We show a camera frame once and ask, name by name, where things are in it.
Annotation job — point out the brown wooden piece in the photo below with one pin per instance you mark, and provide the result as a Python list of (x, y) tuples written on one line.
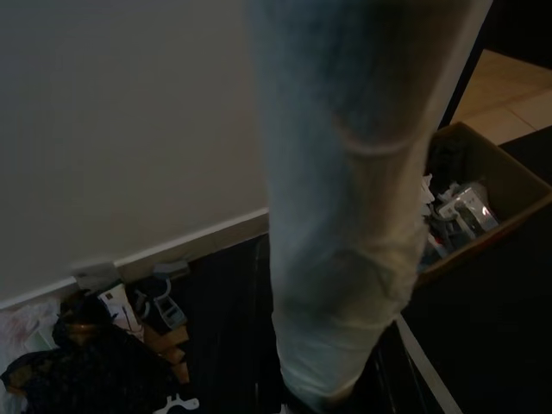
[(170, 349)]

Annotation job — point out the black door frame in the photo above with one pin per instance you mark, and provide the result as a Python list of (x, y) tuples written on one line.
[(517, 26)]

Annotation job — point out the white silver packaged gadget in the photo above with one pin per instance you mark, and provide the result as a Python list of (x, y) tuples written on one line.
[(468, 211)]

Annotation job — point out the white pink crumpled cloth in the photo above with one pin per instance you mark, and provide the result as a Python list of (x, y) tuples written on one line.
[(26, 332)]

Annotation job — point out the person leg in light jeans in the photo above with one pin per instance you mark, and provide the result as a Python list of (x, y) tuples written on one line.
[(336, 194)]

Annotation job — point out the white crumpled paper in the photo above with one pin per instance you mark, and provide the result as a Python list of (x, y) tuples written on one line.
[(427, 192)]

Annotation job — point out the grey blue plastic clip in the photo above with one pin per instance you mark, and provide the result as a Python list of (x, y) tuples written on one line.
[(166, 308)]

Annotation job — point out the small white plastic hook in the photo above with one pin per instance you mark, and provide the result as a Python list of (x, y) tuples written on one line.
[(181, 403)]

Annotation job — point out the white printed card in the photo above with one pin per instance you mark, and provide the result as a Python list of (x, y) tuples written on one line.
[(118, 306)]

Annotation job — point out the brown cardboard box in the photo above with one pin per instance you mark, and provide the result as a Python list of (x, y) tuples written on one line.
[(509, 181)]

